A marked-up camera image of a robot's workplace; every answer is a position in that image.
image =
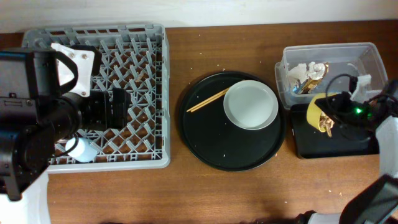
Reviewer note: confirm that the food scraps with rice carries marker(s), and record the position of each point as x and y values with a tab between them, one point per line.
326	124

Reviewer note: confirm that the yellow bowl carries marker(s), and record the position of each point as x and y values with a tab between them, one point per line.
313	112

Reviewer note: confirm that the clear plastic waste bin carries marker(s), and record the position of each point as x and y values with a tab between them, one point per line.
355	59

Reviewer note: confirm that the blue plastic cup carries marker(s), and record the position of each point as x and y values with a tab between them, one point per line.
84	151

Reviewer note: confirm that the brown snack bar wrapper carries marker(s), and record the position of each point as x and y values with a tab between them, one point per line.
315	72

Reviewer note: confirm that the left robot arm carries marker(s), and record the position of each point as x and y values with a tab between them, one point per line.
28	136

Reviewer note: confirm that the wooden chopstick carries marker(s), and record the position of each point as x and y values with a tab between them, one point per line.
208	100

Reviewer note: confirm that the grey plastic dishwasher rack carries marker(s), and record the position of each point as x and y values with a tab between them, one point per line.
135	58

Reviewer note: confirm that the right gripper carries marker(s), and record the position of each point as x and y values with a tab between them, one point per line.
334	109

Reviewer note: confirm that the round black serving tray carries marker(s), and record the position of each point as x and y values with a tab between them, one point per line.
214	139

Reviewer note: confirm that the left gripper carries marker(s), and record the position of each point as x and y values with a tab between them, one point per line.
103	121

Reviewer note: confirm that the white paper napkin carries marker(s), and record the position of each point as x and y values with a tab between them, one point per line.
298	75

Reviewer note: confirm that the grey ceramic plate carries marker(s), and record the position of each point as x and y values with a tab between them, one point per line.
251	105

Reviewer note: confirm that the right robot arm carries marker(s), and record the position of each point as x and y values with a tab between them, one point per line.
376	203

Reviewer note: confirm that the black rectangular tray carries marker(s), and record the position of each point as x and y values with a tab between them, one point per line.
311	143

